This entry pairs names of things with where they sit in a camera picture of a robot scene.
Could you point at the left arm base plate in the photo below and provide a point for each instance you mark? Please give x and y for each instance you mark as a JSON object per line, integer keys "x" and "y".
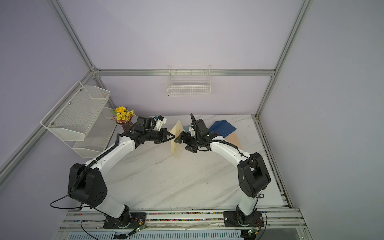
{"x": 126, "y": 221}

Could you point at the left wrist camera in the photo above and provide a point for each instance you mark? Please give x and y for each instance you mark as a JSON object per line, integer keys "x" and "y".
{"x": 159, "y": 122}

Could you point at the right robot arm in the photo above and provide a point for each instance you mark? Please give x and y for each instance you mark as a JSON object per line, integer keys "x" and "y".
{"x": 253, "y": 175}

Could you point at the peach paper sheet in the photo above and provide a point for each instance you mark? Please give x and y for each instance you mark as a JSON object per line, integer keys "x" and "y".
{"x": 233, "y": 139}

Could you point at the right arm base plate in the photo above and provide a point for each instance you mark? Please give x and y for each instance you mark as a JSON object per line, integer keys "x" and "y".
{"x": 238, "y": 219}

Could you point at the aluminium front rail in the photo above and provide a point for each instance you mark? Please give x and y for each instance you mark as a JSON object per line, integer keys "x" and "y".
{"x": 268, "y": 224}

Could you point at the teal envelope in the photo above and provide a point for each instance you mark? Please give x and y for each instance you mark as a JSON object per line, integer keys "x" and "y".
{"x": 187, "y": 128}

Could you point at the dark glass vase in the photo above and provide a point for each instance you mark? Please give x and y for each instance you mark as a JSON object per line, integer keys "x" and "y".
{"x": 127, "y": 126}

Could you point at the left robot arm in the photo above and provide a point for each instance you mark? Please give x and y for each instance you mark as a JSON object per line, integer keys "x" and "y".
{"x": 86, "y": 181}

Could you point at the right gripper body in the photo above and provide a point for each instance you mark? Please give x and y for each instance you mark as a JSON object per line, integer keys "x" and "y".
{"x": 193, "y": 142}

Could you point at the white mesh two-tier shelf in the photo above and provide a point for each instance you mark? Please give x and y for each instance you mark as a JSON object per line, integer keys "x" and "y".
{"x": 82, "y": 120}

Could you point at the white wire wall basket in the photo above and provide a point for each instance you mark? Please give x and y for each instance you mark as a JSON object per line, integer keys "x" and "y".
{"x": 189, "y": 80}

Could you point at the dark blue envelope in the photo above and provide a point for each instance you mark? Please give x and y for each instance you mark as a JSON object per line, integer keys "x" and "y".
{"x": 223, "y": 128}

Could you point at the yellow flower bouquet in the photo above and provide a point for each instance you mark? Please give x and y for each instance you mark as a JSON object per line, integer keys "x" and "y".
{"x": 122, "y": 115}

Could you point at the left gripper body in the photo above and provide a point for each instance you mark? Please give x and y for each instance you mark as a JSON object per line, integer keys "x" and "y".
{"x": 153, "y": 136}

